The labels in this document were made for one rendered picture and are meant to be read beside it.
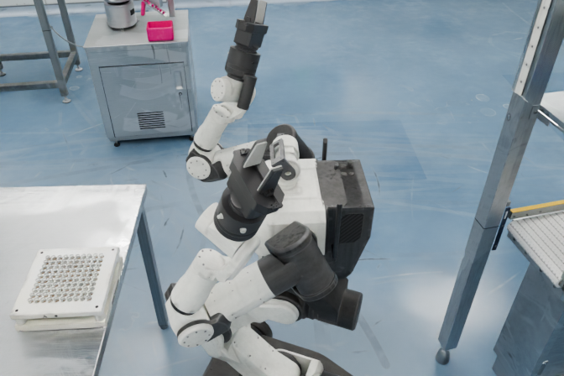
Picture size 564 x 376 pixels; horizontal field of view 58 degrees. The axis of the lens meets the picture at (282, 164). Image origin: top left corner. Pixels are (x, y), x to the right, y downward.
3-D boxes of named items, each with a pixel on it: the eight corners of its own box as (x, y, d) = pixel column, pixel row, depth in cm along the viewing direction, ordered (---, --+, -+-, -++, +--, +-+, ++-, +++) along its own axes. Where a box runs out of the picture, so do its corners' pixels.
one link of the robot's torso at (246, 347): (311, 366, 193) (235, 279, 179) (295, 415, 178) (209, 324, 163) (280, 369, 202) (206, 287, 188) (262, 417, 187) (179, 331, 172)
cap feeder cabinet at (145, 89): (107, 150, 353) (82, 47, 308) (117, 109, 398) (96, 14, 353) (200, 143, 361) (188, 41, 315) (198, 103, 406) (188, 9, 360)
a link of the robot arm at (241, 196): (249, 216, 80) (231, 252, 89) (299, 200, 85) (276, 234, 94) (215, 154, 85) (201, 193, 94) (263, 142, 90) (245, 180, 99)
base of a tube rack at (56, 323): (16, 331, 141) (13, 326, 139) (44, 264, 160) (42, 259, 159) (107, 326, 142) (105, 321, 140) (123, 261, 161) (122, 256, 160)
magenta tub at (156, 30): (148, 42, 314) (145, 28, 309) (148, 34, 324) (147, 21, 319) (174, 40, 316) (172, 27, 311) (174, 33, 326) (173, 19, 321)
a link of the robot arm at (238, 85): (244, 60, 150) (234, 97, 153) (215, 56, 142) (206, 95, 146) (268, 73, 143) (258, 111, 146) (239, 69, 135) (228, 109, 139)
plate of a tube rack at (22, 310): (10, 320, 138) (7, 315, 136) (39, 253, 157) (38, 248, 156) (102, 315, 139) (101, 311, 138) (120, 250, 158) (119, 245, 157)
